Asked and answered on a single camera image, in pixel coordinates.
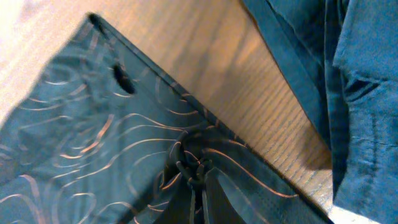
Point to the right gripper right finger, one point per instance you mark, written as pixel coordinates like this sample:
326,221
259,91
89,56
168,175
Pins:
216,207

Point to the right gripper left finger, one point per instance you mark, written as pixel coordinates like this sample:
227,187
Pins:
185,207

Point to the black orange patterned jersey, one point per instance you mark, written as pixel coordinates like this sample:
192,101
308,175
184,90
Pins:
106,136

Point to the navy blue t-shirt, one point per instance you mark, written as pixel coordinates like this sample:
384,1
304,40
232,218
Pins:
340,60

